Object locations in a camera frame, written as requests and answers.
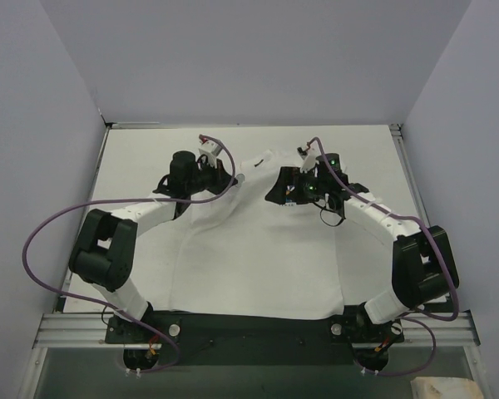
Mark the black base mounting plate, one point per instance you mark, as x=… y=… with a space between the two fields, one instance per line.
x=194 y=339

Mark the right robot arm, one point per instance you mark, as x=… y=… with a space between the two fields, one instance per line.
x=423 y=267

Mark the beige foam block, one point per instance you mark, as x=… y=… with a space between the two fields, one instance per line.
x=445 y=387

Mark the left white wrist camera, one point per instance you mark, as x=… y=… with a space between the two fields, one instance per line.
x=210 y=149

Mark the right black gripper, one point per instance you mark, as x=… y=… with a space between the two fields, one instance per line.
x=289 y=188

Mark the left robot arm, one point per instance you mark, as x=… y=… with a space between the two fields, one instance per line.
x=103 y=253

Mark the white t-shirt with flower print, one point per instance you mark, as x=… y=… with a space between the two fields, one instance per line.
x=242 y=255

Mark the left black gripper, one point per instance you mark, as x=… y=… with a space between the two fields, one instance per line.
x=223 y=175

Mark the aluminium front rail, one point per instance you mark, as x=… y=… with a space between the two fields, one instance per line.
x=71 y=330

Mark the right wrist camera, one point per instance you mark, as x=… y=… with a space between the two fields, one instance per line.
x=311 y=159

